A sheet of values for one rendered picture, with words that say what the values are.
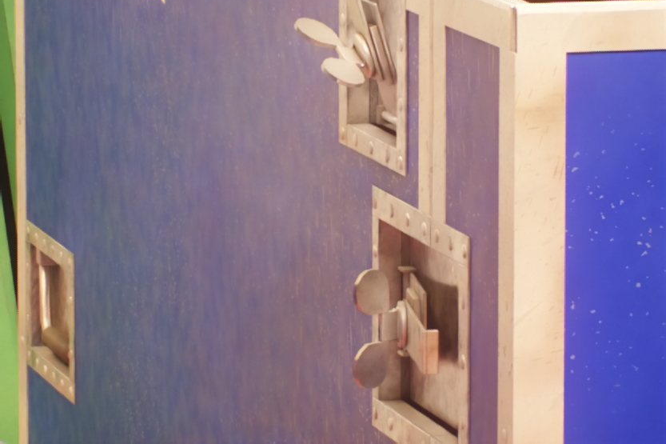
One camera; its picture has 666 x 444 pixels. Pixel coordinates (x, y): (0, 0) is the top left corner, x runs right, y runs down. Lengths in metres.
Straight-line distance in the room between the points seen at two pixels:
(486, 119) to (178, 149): 0.64
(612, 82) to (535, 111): 0.04
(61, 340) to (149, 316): 0.28
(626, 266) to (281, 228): 0.44
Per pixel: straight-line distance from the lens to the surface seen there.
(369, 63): 2.64
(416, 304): 2.59
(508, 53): 2.42
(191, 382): 3.07
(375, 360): 2.60
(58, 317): 3.52
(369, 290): 2.59
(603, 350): 2.44
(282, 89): 2.83
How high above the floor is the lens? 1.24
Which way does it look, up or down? 9 degrees down
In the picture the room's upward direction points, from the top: straight up
